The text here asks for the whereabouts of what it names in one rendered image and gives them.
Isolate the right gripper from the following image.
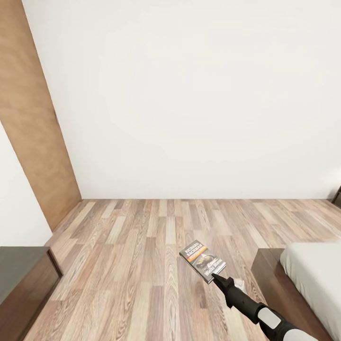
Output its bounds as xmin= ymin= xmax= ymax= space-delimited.
xmin=212 ymin=273 xmax=249 ymax=313

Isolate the hardback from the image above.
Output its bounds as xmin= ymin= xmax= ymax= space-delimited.
xmin=179 ymin=240 xmax=226 ymax=284

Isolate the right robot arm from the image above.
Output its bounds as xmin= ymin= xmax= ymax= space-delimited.
xmin=212 ymin=273 xmax=318 ymax=341

